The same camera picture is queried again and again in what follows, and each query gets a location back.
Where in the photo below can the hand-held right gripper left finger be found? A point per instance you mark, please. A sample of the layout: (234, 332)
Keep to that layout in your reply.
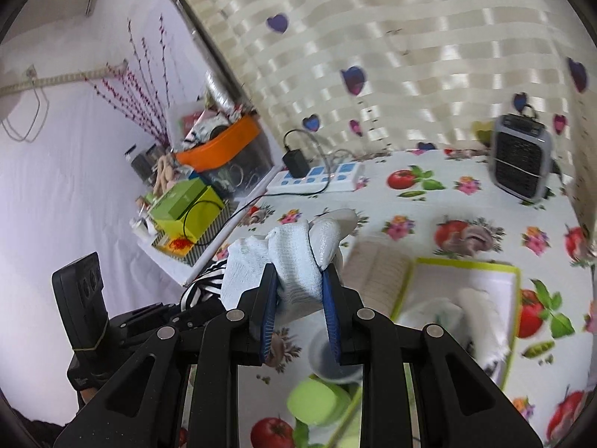
(269, 308)

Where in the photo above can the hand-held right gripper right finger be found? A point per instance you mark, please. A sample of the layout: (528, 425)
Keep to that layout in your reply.
(330, 310)

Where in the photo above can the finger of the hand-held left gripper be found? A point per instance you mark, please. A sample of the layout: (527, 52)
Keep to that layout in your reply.
(203, 315)

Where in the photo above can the black white striped sock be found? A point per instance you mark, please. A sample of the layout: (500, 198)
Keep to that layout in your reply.
(205, 284)

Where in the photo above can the white work glove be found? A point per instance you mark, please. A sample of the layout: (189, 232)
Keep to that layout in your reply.
(294, 261)

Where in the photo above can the mint green cloth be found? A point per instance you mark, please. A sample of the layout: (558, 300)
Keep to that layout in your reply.
(433, 317)

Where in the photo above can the white and mint sock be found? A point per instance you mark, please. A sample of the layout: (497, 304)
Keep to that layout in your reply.
(485, 322)

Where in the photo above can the green rimmed tray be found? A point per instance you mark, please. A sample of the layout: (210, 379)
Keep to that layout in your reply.
(506, 280)

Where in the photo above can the grey white cup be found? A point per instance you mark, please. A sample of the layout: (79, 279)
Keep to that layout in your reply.
(322, 359)

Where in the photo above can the beige knit cloth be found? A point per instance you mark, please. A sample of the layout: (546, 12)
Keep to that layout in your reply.
(378, 275)

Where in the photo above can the patterned flat box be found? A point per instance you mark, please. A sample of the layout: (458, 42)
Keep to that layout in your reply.
(205, 242)

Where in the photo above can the yellow box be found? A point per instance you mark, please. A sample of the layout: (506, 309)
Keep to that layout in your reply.
(205, 203)

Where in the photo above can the green cardboard box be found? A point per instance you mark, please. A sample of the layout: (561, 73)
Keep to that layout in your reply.
(179, 205)

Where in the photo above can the white blue power strip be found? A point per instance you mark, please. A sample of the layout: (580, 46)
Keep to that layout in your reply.
(322, 177)

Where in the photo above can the fruit print tablecloth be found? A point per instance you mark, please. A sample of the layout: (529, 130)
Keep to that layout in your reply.
(419, 210)

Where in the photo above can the black power adapter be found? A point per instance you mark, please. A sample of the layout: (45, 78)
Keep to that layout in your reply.
(297, 163)

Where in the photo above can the dark jar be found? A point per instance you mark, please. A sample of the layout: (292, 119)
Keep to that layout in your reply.
(142, 163)

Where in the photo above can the clear bin with orange lid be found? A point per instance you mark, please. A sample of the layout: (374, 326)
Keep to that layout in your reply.
(228, 149)

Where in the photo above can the pile of mixed packets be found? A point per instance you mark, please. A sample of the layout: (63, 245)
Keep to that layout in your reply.
(205, 121)

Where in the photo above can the red decorative branches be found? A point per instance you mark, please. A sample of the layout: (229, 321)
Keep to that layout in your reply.
(144, 93)

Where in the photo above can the small grey heater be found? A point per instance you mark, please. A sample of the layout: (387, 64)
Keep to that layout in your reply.
(520, 154)

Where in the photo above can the striped curtain with hearts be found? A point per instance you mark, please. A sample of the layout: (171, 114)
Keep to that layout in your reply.
(419, 32)

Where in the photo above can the silver foil duct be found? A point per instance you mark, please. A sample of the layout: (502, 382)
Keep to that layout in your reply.
(221, 93)

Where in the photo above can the beige wall conduit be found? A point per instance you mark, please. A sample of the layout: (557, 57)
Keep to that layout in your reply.
(56, 79)

